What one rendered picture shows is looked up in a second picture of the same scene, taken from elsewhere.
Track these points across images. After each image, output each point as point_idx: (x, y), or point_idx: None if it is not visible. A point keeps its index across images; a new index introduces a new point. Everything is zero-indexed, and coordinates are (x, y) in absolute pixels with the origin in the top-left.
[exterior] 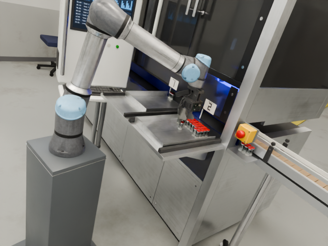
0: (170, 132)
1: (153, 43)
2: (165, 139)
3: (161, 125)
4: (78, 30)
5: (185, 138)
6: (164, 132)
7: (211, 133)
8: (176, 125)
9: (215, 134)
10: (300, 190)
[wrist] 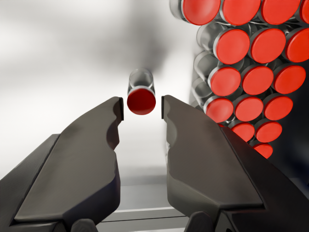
0: (55, 102)
1: None
2: (3, 151)
3: (16, 14)
4: None
5: (116, 153)
6: (15, 98)
7: (289, 137)
8: (154, 27)
9: (301, 146)
10: None
